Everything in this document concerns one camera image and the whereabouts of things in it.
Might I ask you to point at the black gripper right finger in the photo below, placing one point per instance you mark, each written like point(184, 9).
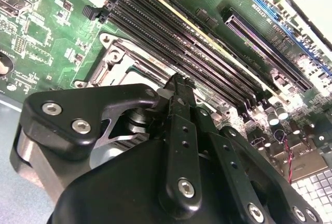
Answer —
point(241, 172)

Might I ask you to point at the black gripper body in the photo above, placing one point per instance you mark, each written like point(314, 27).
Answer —
point(116, 187)

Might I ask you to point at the silver CPU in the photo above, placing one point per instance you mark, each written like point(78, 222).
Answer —
point(145, 75)

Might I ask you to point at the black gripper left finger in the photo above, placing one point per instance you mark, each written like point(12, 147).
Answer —
point(67, 104)

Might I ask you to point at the metal socket cover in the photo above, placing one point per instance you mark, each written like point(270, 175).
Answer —
point(118, 62)

